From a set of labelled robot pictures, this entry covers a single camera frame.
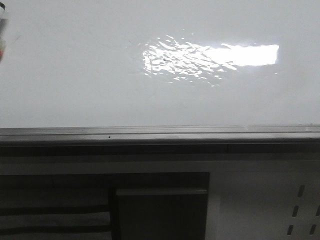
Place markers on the white whiteboard marker with tape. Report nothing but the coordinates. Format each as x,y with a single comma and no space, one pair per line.
3,22

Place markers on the dark box under whiteboard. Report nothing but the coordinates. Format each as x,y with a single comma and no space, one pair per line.
162,213

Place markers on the dark slatted shelf rack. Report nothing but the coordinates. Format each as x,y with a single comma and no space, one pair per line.
75,206

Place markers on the white perforated metal panel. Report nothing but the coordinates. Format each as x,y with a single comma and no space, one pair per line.
264,201

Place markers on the white whiteboard with aluminium frame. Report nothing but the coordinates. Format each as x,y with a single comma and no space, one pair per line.
161,74

